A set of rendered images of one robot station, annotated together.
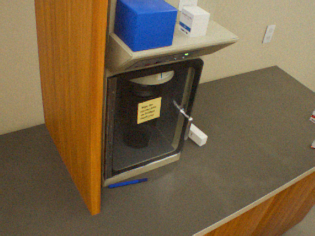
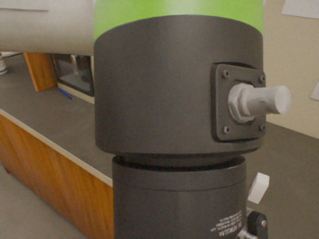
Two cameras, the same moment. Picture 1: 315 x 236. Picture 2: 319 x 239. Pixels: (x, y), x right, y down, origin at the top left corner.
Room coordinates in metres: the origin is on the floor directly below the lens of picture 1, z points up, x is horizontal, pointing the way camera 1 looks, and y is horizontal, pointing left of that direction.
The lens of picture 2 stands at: (0.86, -1.07, 1.53)
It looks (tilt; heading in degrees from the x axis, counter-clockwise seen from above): 36 degrees down; 69
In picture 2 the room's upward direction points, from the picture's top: 3 degrees clockwise
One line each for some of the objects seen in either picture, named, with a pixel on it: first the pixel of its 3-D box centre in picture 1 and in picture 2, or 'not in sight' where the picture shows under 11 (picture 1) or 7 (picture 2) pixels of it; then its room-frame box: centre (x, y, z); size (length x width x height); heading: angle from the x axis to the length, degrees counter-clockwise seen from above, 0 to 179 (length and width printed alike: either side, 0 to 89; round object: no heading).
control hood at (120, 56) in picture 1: (175, 51); not in sight; (0.75, -0.02, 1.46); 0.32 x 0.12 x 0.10; 128
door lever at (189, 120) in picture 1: (184, 125); (77, 63); (0.83, -0.09, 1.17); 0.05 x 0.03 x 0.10; 37
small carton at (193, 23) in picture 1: (194, 21); not in sight; (0.78, -0.05, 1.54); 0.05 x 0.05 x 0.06; 38
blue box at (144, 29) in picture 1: (144, 21); not in sight; (0.69, 0.06, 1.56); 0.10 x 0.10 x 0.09; 38
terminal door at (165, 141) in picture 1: (152, 121); (66, 51); (0.79, 0.01, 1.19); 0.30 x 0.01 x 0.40; 127
